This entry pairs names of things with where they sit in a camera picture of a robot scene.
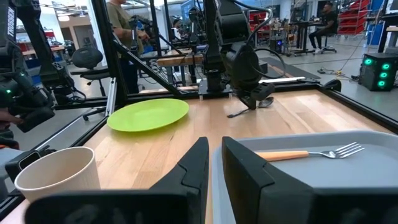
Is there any grey plastic tray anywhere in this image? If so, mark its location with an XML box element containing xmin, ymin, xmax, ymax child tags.
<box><xmin>211</xmin><ymin>130</ymin><xmax>398</xmax><ymax>224</ymax></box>

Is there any fork with wooden handle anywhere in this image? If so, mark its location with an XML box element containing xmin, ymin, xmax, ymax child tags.
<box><xmin>254</xmin><ymin>141</ymin><xmax>366</xmax><ymax>162</ymax></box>

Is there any black curved table clamp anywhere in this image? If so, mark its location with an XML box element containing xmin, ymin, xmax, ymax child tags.
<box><xmin>322</xmin><ymin>78</ymin><xmax>343</xmax><ymax>93</ymax></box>

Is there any red shelf rack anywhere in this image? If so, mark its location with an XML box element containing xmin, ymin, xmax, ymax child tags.
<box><xmin>336</xmin><ymin>0</ymin><xmax>371</xmax><ymax>35</ymax></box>

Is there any black computer with green lights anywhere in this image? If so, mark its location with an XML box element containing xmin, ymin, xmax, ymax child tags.
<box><xmin>359</xmin><ymin>52</ymin><xmax>398</xmax><ymax>92</ymax></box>

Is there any black rig frame post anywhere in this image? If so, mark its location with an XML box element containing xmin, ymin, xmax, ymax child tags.
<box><xmin>91</xmin><ymin>0</ymin><xmax>130</xmax><ymax>107</ymax></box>

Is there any black office chair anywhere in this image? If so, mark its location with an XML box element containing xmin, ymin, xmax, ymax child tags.
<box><xmin>70</xmin><ymin>46</ymin><xmax>111</xmax><ymax>98</ymax></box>

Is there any standing person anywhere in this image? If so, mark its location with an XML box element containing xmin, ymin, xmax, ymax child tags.
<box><xmin>105</xmin><ymin>0</ymin><xmax>150</xmax><ymax>95</ymax></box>

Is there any black table-level camera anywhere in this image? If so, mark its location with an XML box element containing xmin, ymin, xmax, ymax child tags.
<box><xmin>4</xmin><ymin>147</ymin><xmax>57</xmax><ymax>183</ymax></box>

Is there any lime green plate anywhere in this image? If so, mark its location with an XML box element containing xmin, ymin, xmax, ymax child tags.
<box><xmin>106</xmin><ymin>98</ymin><xmax>190</xmax><ymax>133</ymax></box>

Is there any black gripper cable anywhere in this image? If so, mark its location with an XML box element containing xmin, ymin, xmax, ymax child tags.
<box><xmin>231</xmin><ymin>0</ymin><xmax>287</xmax><ymax>80</ymax></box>

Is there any cream ribbed cup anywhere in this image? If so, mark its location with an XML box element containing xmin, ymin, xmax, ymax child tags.
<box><xmin>14</xmin><ymin>146</ymin><xmax>101</xmax><ymax>203</ymax></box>

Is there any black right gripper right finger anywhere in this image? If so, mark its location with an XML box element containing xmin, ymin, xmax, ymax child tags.
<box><xmin>221</xmin><ymin>136</ymin><xmax>398</xmax><ymax>224</ymax></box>

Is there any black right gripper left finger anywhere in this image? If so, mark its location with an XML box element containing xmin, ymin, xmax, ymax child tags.
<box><xmin>24</xmin><ymin>136</ymin><xmax>210</xmax><ymax>224</ymax></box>

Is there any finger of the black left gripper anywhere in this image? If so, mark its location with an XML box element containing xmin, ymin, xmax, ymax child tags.
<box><xmin>249</xmin><ymin>82</ymin><xmax>276</xmax><ymax>102</ymax></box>
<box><xmin>237</xmin><ymin>90</ymin><xmax>257</xmax><ymax>111</ymax></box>

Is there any aluminium profile bar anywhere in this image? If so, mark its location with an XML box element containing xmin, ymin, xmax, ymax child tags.
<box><xmin>104</xmin><ymin>77</ymin><xmax>118</xmax><ymax>117</ymax></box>

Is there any seated person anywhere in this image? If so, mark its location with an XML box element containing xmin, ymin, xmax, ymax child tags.
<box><xmin>308</xmin><ymin>2</ymin><xmax>340</xmax><ymax>54</ymax></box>

